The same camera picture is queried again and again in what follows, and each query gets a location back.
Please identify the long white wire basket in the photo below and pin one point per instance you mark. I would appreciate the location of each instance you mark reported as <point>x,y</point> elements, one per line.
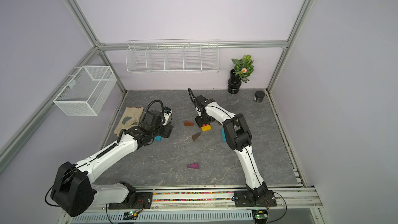
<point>172,56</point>

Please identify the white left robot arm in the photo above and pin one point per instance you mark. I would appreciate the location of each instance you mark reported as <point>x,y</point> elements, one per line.
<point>74,189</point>

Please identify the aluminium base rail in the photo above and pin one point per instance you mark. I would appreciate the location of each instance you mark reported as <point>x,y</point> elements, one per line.
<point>221,197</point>

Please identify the yellow rectangular block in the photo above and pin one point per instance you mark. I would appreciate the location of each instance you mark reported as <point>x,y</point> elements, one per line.
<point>206,128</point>

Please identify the white vented cable duct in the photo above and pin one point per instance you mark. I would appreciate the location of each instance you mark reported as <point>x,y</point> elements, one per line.
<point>164,217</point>

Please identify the small black cylinder can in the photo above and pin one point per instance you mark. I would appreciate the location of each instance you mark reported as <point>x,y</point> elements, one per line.
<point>259,96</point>

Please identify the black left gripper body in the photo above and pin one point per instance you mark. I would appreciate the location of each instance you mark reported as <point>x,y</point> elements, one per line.
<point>163,131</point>

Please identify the yellow work glove green patches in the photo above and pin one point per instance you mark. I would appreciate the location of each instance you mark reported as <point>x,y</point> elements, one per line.
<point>131,117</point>

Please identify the purple wedge block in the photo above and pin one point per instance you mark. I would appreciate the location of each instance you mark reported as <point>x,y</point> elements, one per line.
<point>193,166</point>

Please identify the dark brown wedge block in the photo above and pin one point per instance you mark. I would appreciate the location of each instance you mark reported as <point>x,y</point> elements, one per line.
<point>196,136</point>

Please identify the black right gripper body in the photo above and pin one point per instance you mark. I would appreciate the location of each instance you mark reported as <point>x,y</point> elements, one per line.
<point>201,120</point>

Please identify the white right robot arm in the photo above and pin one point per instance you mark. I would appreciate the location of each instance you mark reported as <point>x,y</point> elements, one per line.
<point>238,137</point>

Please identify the reddish brown wedge block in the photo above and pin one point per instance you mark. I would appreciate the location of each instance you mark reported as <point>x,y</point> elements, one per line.
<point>188,124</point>

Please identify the square white wire basket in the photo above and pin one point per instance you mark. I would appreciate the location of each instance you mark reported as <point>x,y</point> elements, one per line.
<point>86,91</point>

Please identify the potted green plant black vase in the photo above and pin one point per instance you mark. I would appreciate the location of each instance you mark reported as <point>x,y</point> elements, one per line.
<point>242,69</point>

